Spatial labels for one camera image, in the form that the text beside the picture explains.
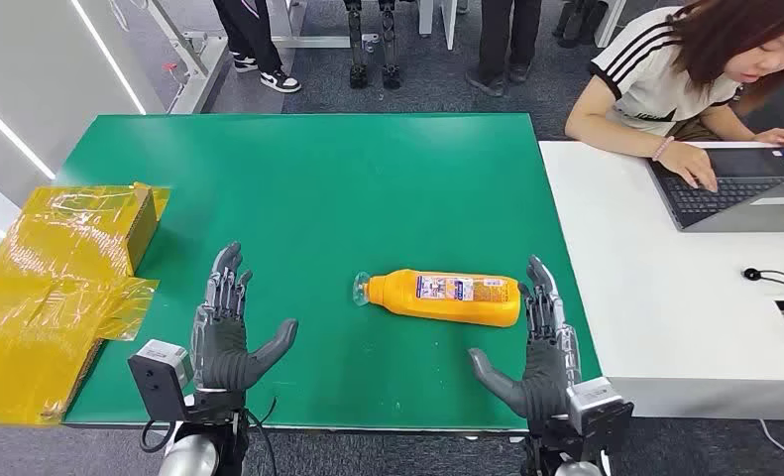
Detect person's right hand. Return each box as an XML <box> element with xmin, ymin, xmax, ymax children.
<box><xmin>656</xmin><ymin>140</ymin><xmax>721</xmax><ymax>193</ymax></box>

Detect person's left hand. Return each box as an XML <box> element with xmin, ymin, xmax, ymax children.
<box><xmin>752</xmin><ymin>127</ymin><xmax>784</xmax><ymax>157</ymax></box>

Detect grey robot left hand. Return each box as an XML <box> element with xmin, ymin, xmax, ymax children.
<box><xmin>192</xmin><ymin>241</ymin><xmax>299</xmax><ymax>396</ymax></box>

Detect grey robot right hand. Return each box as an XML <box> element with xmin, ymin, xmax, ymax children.
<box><xmin>467</xmin><ymin>254</ymin><xmax>584</xmax><ymax>422</ymax></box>

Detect orange detergent bottle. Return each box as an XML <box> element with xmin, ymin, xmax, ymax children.
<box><xmin>352</xmin><ymin>268</ymin><xmax>523</xmax><ymax>329</ymax></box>

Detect grey laptop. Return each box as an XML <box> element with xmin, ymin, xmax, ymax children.
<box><xmin>646</xmin><ymin>142</ymin><xmax>784</xmax><ymax>234</ymax></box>

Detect seated person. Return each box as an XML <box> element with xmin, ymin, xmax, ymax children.
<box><xmin>564</xmin><ymin>0</ymin><xmax>784</xmax><ymax>193</ymax></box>

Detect yellow taped cardboard box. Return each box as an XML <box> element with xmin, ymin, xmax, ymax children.
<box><xmin>0</xmin><ymin>182</ymin><xmax>172</xmax><ymax>426</ymax></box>

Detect standing person in dark shoes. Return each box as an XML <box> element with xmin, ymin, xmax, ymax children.
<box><xmin>464</xmin><ymin>0</ymin><xmax>541</xmax><ymax>98</ymax></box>

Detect white table legs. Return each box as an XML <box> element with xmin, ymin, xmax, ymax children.
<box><xmin>270</xmin><ymin>0</ymin><xmax>459</xmax><ymax>52</ymax></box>

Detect standing person with sneakers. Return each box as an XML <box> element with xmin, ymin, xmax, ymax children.
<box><xmin>212</xmin><ymin>0</ymin><xmax>303</xmax><ymax>94</ymax></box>

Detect black robot legs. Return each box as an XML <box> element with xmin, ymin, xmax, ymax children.
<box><xmin>342</xmin><ymin>0</ymin><xmax>403</xmax><ymax>92</ymax></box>

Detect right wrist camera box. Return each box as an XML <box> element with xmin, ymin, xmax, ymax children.
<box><xmin>564</xmin><ymin>377</ymin><xmax>635</xmax><ymax>456</ymax></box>

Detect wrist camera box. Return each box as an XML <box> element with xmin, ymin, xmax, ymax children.
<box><xmin>564</xmin><ymin>377</ymin><xmax>635</xmax><ymax>456</ymax></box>
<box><xmin>127</xmin><ymin>338</ymin><xmax>196</xmax><ymax>422</ymax></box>

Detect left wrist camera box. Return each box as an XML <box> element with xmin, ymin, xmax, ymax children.
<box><xmin>127</xmin><ymin>338</ymin><xmax>196</xmax><ymax>422</ymax></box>

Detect black cable with round puck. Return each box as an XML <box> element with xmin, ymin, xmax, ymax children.
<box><xmin>741</xmin><ymin>266</ymin><xmax>784</xmax><ymax>340</ymax></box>

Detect white cable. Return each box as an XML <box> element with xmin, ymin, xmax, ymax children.
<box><xmin>758</xmin><ymin>418</ymin><xmax>784</xmax><ymax>458</ymax></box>

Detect white metal frame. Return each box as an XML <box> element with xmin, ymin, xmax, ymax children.
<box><xmin>143</xmin><ymin>0</ymin><xmax>229</xmax><ymax>115</ymax></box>

